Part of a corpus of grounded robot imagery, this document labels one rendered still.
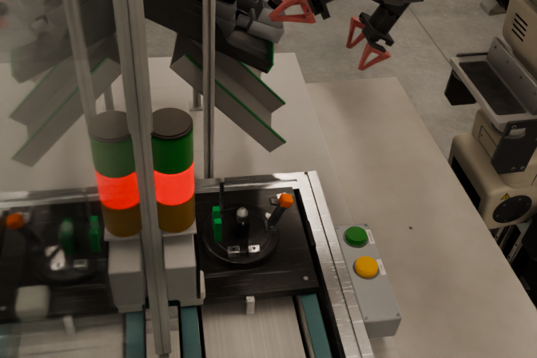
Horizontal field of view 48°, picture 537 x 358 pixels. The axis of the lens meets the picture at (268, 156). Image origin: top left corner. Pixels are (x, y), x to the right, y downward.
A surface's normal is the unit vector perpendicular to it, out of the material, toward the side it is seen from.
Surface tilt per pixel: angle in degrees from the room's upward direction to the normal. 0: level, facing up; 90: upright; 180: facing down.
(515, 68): 90
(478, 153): 8
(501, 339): 0
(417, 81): 0
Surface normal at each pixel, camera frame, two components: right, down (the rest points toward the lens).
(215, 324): 0.07, -0.72
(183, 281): 0.16, 0.69
